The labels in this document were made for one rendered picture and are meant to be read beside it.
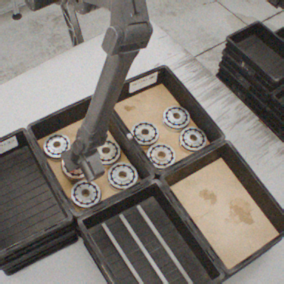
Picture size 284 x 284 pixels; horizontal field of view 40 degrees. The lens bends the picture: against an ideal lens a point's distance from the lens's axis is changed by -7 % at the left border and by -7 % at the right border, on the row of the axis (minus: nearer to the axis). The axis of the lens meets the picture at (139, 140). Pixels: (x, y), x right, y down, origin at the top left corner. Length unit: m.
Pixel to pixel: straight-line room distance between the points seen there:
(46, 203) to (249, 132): 0.91
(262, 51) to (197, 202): 1.30
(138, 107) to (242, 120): 0.48
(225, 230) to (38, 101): 0.97
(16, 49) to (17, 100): 1.29
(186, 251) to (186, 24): 2.23
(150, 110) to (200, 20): 1.83
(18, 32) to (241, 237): 2.39
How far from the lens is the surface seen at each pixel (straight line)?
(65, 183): 1.44
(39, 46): 3.07
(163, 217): 1.39
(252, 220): 1.45
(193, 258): 1.35
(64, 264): 1.47
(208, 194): 1.45
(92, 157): 1.19
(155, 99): 1.63
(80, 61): 1.95
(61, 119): 1.51
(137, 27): 0.91
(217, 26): 3.32
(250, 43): 2.50
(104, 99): 1.02
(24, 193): 1.44
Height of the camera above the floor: 2.11
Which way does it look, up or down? 57 degrees down
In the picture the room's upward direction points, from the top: 6 degrees clockwise
